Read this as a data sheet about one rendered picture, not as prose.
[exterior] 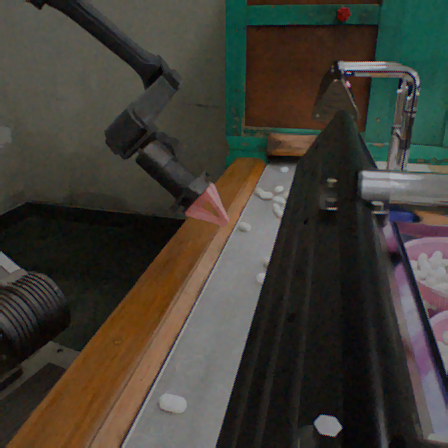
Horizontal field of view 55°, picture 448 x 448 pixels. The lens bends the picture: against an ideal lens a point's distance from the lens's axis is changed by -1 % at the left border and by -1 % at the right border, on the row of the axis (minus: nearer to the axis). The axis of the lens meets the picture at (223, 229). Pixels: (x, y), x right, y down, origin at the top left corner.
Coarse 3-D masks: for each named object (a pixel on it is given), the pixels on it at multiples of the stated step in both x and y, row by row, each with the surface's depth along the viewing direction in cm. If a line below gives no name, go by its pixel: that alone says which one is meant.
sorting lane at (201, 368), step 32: (256, 224) 110; (224, 256) 94; (256, 256) 94; (224, 288) 82; (256, 288) 82; (192, 320) 73; (224, 320) 73; (192, 352) 66; (224, 352) 66; (160, 384) 60; (192, 384) 60; (224, 384) 60; (160, 416) 55; (192, 416) 55
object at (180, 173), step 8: (176, 160) 81; (168, 168) 79; (176, 168) 79; (184, 168) 80; (160, 176) 79; (168, 176) 79; (176, 176) 79; (184, 176) 79; (192, 176) 80; (200, 176) 81; (208, 176) 85; (168, 184) 79; (176, 184) 79; (184, 184) 79; (192, 184) 77; (176, 192) 80; (184, 192) 77; (176, 200) 78; (184, 200) 82; (176, 208) 78
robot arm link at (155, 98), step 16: (160, 80) 106; (176, 80) 108; (144, 96) 91; (160, 96) 99; (128, 112) 77; (144, 112) 82; (160, 112) 97; (112, 128) 78; (128, 128) 77; (144, 128) 78; (112, 144) 79; (128, 144) 79
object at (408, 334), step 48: (336, 144) 29; (288, 192) 36; (336, 192) 21; (288, 240) 24; (336, 240) 16; (384, 240) 17; (288, 288) 18; (336, 288) 13; (384, 288) 12; (288, 336) 14; (336, 336) 11; (384, 336) 10; (432, 336) 18; (240, 384) 15; (288, 384) 12; (336, 384) 9; (384, 384) 9; (432, 384) 13; (240, 432) 13; (288, 432) 10; (384, 432) 8; (432, 432) 9
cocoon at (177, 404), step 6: (162, 396) 55; (168, 396) 55; (174, 396) 55; (180, 396) 55; (162, 402) 54; (168, 402) 54; (174, 402) 54; (180, 402) 54; (162, 408) 55; (168, 408) 54; (174, 408) 54; (180, 408) 54
